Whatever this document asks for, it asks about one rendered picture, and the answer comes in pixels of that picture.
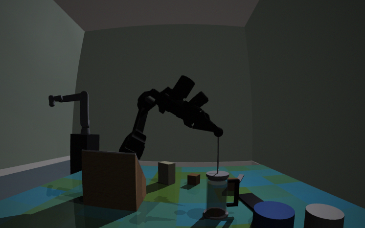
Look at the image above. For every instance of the glass french press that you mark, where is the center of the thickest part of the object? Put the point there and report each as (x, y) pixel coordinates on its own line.
(217, 191)

